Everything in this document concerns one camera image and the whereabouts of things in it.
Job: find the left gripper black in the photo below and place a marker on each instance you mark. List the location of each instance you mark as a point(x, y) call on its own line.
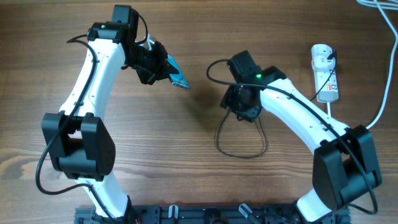
point(161, 66)

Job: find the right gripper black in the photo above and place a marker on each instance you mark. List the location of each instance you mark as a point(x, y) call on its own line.
point(229, 101)

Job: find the teal Galaxy smartphone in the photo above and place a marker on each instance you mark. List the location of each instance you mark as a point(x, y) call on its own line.
point(176, 76)

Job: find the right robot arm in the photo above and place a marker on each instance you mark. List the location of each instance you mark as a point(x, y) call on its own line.
point(345, 164)

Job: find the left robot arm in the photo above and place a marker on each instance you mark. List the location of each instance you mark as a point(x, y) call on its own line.
point(77, 141)

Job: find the white power strip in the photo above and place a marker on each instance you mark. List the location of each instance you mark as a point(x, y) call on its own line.
point(324, 67)

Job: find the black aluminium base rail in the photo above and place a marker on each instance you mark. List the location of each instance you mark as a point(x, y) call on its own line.
point(268, 214)

